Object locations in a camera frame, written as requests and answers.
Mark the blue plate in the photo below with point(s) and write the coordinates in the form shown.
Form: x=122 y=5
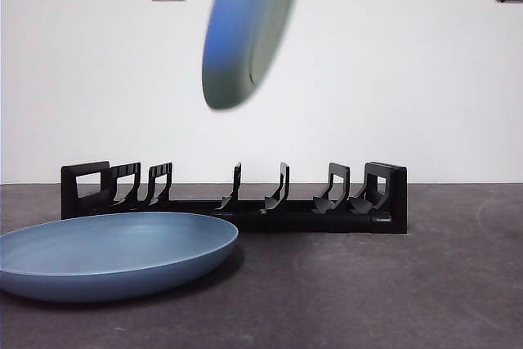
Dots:
x=114 y=251

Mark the pale green plate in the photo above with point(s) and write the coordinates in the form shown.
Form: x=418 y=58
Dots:
x=245 y=59

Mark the black plastic plate rack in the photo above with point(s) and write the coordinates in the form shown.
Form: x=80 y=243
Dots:
x=327 y=222

